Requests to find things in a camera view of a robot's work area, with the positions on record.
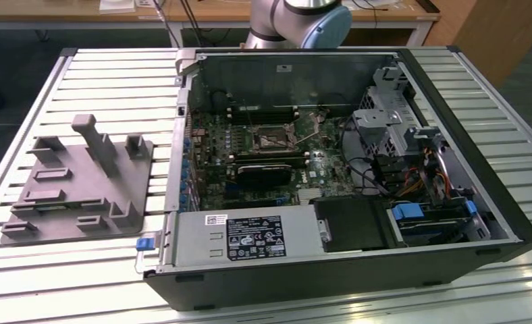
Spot metal socket cover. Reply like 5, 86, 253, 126
300, 107, 332, 134

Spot white box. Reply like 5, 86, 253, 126
98, 0, 138, 15

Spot black open PC case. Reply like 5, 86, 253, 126
142, 47, 532, 311

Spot gray parts rack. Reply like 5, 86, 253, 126
0, 113, 157, 246

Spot black wire bundle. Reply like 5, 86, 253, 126
341, 116, 396, 198

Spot hard disk in blue carrier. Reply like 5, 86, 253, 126
388, 201, 476, 248

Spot wooden desk white frame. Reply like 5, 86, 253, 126
0, 0, 443, 48

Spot wire locking lever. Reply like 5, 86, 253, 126
294, 132, 320, 146

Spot metal drive cage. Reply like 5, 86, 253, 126
350, 65, 444, 160

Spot black graphics card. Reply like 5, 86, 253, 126
233, 163, 296, 190

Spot green motherboard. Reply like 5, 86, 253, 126
188, 107, 368, 212

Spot CPU socket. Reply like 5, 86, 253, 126
248, 125, 297, 153

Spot black plastic bay cover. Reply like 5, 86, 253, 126
312, 196, 395, 253

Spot yellow and orange wires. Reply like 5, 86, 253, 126
400, 167, 455, 200

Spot silver power supply with label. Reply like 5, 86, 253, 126
170, 209, 326, 268

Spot brown wooden cabinet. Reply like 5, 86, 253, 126
423, 0, 532, 89

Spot small silver chipset heatsink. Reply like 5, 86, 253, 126
298, 188, 325, 205

